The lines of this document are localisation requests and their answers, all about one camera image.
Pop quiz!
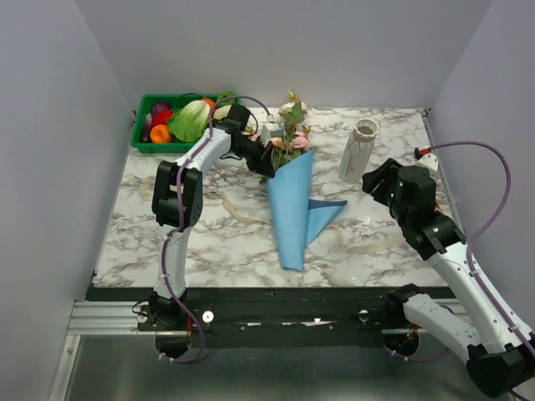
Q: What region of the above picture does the green toy cabbage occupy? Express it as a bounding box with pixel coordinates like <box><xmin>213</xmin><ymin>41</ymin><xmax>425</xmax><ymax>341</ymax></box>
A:
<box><xmin>167</xmin><ymin>99</ymin><xmax>211</xmax><ymax>143</ymax></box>

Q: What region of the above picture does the purple onion toy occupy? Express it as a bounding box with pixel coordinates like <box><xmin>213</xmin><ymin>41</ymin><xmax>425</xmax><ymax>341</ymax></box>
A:
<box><xmin>150</xmin><ymin>101</ymin><xmax>171</xmax><ymax>117</ymax></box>

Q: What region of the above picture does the pink rose stem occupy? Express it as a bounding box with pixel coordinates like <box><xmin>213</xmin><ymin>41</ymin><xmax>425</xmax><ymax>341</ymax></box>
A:
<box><xmin>247</xmin><ymin>129</ymin><xmax>289</xmax><ymax>173</ymax></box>
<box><xmin>290</xmin><ymin>124</ymin><xmax>311</xmax><ymax>152</ymax></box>

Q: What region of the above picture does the white ribbed vase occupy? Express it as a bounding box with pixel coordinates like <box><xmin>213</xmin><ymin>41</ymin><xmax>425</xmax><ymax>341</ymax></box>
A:
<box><xmin>339</xmin><ymin>119</ymin><xmax>379</xmax><ymax>184</ymax></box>

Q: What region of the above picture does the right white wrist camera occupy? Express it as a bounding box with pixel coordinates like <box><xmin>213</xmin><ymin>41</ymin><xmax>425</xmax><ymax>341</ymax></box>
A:
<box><xmin>413</xmin><ymin>148</ymin><xmax>439</xmax><ymax>173</ymax></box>

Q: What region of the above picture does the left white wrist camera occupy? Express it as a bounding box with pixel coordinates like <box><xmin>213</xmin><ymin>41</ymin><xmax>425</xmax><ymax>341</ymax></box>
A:
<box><xmin>260</xmin><ymin>122</ymin><xmax>284</xmax><ymax>146</ymax></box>

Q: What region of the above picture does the blue wrapping paper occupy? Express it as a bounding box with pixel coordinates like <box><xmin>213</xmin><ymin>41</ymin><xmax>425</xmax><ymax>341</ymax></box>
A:
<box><xmin>267</xmin><ymin>150</ymin><xmax>347</xmax><ymax>272</ymax></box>

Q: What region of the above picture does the orange toy carrot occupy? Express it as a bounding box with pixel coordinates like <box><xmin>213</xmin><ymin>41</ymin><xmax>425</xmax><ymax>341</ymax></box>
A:
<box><xmin>150</xmin><ymin>124</ymin><xmax>174</xmax><ymax>144</ymax></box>

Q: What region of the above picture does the green bell pepper toy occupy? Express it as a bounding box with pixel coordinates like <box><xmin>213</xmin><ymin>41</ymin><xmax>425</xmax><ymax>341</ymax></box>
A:
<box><xmin>217</xmin><ymin>91</ymin><xmax>237</xmax><ymax>107</ymax></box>

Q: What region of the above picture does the red tomato toy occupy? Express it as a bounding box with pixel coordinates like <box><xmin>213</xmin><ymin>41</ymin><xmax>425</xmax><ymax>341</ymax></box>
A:
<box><xmin>151</xmin><ymin>109</ymin><xmax>173</xmax><ymax>127</ymax></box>

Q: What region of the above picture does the purple eggplant toy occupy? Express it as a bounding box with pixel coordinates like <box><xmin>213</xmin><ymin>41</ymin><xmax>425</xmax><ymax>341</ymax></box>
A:
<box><xmin>140</xmin><ymin>114</ymin><xmax>152</xmax><ymax>143</ymax></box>

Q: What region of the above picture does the white radish toy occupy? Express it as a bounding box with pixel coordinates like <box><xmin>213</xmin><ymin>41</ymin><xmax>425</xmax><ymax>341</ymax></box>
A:
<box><xmin>212</xmin><ymin>104</ymin><xmax>232</xmax><ymax>120</ymax></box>

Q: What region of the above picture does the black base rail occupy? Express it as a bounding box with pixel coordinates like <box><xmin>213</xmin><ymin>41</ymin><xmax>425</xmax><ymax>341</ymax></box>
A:
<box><xmin>85</xmin><ymin>283</ymin><xmax>469</xmax><ymax>350</ymax></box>

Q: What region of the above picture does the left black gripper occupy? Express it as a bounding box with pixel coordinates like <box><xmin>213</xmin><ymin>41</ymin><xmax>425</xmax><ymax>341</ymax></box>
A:
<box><xmin>231</xmin><ymin>136</ymin><xmax>275</xmax><ymax>178</ymax></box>

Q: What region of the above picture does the cream rose stem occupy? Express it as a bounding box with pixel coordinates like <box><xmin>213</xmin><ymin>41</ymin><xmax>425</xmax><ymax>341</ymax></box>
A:
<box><xmin>278</xmin><ymin>91</ymin><xmax>308</xmax><ymax>125</ymax></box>

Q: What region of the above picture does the green plastic basket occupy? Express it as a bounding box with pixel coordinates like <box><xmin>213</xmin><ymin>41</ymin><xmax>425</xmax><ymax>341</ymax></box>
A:
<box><xmin>130</xmin><ymin>91</ymin><xmax>234</xmax><ymax>154</ymax></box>

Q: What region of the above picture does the cream ribbon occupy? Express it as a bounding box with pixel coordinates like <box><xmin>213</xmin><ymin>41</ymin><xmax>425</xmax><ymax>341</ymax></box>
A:
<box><xmin>140</xmin><ymin>187</ymin><xmax>405</xmax><ymax>256</ymax></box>

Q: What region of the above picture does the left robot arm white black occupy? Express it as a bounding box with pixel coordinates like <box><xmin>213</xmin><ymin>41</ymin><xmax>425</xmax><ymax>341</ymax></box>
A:
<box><xmin>149</xmin><ymin>104</ymin><xmax>275</xmax><ymax>330</ymax></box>

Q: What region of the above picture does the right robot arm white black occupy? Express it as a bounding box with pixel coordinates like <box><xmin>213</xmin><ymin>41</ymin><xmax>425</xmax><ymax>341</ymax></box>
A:
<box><xmin>362</xmin><ymin>159</ymin><xmax>534</xmax><ymax>398</ymax></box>

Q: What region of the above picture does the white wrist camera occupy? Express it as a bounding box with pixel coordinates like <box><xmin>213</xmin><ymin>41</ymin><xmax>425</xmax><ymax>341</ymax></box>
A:
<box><xmin>413</xmin><ymin>148</ymin><xmax>439</xmax><ymax>173</ymax></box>
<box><xmin>260</xmin><ymin>122</ymin><xmax>284</xmax><ymax>146</ymax></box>

